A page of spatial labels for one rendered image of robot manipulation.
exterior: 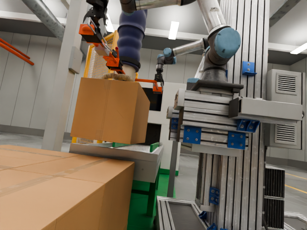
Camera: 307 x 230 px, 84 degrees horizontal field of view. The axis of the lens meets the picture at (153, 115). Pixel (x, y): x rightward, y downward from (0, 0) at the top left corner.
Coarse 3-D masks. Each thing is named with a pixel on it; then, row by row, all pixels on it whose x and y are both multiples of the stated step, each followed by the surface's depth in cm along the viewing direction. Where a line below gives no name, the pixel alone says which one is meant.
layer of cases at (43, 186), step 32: (0, 160) 79; (32, 160) 88; (64, 160) 97; (96, 160) 110; (0, 192) 45; (32, 192) 47; (64, 192) 50; (96, 192) 56; (128, 192) 110; (0, 224) 31; (32, 224) 33; (64, 224) 39; (96, 224) 59
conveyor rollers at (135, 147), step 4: (132, 144) 326; (136, 144) 343; (116, 148) 201; (120, 148) 209; (124, 148) 217; (128, 148) 226; (132, 148) 234; (136, 148) 235; (140, 148) 251; (144, 148) 260; (148, 148) 268; (156, 148) 286; (148, 152) 198; (152, 152) 205
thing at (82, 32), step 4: (80, 24) 82; (84, 24) 81; (80, 28) 81; (80, 32) 81; (84, 32) 81; (88, 32) 81; (92, 32) 80; (84, 36) 83; (88, 36) 82; (92, 36) 82; (88, 40) 86; (92, 40) 86; (96, 40) 85
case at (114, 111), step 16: (80, 80) 114; (96, 80) 113; (112, 80) 112; (80, 96) 113; (96, 96) 112; (112, 96) 111; (128, 96) 110; (144, 96) 135; (80, 112) 111; (96, 112) 110; (112, 112) 109; (128, 112) 108; (144, 112) 143; (80, 128) 110; (96, 128) 109; (112, 128) 108; (128, 128) 107; (144, 128) 153
